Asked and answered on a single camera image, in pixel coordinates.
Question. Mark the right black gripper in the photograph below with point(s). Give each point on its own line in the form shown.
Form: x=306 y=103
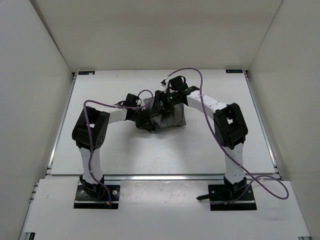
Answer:
x=160 y=96

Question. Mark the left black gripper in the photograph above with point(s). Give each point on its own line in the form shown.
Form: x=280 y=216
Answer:
x=145 y=123

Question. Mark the grey pleated skirt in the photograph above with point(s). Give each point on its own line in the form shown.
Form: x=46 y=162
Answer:
x=167 y=118

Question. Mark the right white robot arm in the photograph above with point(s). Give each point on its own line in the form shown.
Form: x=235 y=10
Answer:
x=228 y=128

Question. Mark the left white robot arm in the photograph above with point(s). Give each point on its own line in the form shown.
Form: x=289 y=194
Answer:
x=89 y=132

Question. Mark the left blue corner label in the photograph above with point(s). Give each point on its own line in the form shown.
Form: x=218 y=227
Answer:
x=84 y=73

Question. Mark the blue corner label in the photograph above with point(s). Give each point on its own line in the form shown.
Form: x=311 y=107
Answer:
x=234 y=71
x=84 y=73

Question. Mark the right blue corner label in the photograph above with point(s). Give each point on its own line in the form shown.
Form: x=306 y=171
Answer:
x=234 y=71

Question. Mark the aluminium front rail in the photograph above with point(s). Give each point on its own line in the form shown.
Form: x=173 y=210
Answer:
x=162 y=177

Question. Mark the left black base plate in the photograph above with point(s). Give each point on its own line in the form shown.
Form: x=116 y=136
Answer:
x=83 y=200

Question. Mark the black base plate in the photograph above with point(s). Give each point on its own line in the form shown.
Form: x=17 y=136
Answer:
x=221 y=199
x=83 y=200

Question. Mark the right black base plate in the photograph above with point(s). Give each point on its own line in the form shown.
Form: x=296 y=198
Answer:
x=221 y=199

